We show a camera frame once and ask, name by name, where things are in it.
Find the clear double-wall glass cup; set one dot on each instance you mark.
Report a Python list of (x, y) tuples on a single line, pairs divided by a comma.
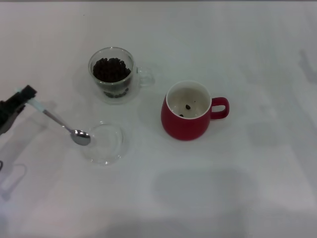
[(133, 83)]

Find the red ceramic mug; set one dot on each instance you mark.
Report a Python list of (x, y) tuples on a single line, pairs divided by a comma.
[(180, 129)]

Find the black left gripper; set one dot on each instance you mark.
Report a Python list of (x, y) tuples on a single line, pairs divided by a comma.
[(7, 111)]

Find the dark coffee beans pile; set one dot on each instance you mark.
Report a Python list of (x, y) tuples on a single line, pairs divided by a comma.
[(110, 70)]

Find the clear glass dish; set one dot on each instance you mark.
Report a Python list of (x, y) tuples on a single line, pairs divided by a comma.
[(106, 151)]

